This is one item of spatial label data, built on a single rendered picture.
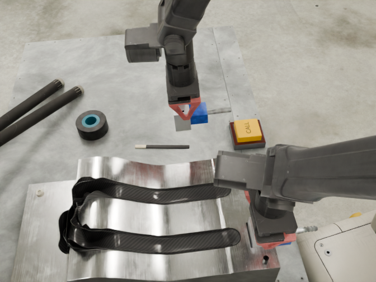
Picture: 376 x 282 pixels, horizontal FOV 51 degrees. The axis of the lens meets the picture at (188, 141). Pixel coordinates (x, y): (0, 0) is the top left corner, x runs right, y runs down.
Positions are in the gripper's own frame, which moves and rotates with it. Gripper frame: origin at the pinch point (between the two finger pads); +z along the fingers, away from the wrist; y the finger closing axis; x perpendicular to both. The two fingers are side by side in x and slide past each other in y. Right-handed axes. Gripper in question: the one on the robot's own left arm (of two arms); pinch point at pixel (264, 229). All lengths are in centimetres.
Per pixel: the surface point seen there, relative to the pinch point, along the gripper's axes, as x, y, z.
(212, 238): -9.6, -0.6, 3.0
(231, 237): -6.0, -0.2, 2.5
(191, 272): -14.4, 5.6, 2.8
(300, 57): 72, -157, 91
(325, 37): 93, -175, 91
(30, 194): -47, -17, 6
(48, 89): -49, -54, 9
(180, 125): -13.2, -26.9, -1.1
